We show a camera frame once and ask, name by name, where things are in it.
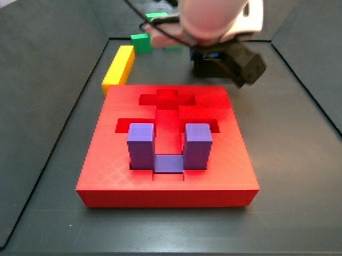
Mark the purple U-shaped block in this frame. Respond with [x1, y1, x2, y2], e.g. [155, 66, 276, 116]
[127, 123, 213, 174]

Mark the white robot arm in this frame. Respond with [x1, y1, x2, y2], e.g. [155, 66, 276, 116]
[142, 0, 266, 87]

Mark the black angled fixture bracket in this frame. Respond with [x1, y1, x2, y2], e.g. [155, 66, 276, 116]
[190, 49, 233, 78]

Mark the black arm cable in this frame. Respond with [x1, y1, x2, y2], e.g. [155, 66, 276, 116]
[123, 0, 202, 48]

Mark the red slotted base block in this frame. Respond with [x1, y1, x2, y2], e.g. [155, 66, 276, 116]
[76, 85, 259, 208]

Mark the blue U-shaped block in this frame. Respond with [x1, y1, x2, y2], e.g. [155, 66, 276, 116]
[202, 52, 223, 60]

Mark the green stepped arch block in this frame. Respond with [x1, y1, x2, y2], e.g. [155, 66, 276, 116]
[130, 11, 185, 55]

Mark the yellow long bar block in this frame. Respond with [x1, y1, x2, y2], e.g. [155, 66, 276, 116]
[102, 45, 135, 93]

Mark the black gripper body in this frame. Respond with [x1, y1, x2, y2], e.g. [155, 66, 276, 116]
[190, 39, 266, 87]

